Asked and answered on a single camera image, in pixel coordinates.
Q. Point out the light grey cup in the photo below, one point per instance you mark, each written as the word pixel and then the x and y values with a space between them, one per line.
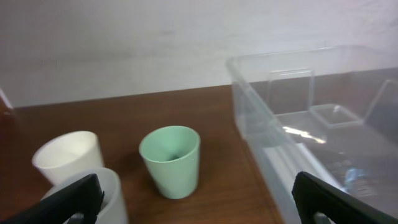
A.
pixel 113 209

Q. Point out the mint green cup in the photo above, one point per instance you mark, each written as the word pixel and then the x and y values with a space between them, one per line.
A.
pixel 172 157

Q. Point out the cream white cup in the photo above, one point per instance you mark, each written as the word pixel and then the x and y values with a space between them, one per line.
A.
pixel 67 155

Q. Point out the clear plastic storage bin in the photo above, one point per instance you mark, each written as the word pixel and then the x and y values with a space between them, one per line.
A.
pixel 331 112

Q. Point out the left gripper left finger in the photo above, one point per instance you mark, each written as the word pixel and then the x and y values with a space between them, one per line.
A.
pixel 79 202

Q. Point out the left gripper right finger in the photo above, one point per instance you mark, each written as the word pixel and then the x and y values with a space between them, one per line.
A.
pixel 312 196

